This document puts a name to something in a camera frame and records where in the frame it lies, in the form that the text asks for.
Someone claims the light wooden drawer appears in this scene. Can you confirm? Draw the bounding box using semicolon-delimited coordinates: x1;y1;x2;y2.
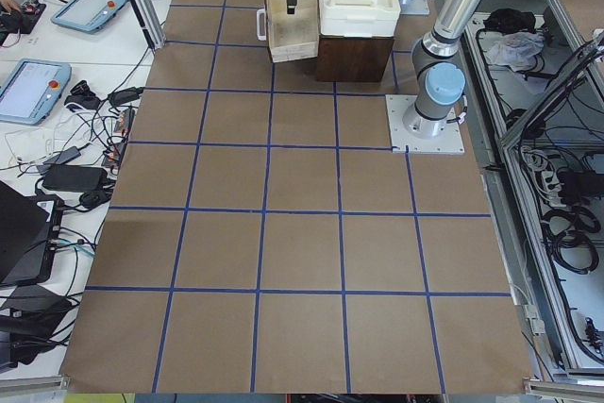
264;0;319;63

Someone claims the dark brown wooden cabinet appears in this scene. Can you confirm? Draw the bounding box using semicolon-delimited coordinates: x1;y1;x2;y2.
315;35;394;82

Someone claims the blue teach pendant upper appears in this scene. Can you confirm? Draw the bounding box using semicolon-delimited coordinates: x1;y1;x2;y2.
51;0;128;33

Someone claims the blue teach pendant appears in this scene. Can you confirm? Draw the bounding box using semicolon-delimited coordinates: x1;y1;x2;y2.
51;0;128;33
1;59;72;126

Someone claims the crumpled white cloth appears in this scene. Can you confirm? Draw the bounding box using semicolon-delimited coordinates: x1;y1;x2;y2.
485;32;545;71

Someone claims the blue teach pendant lower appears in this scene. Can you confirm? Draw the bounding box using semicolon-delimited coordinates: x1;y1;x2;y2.
1;59;72;126

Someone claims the black power brick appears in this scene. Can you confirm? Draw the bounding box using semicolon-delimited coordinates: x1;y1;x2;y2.
42;164;108;193

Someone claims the black laptop computer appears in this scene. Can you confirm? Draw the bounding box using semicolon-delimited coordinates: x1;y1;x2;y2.
1;183;64;288

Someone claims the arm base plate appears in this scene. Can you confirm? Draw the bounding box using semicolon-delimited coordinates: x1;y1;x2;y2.
399;0;430;16
385;94;465;156

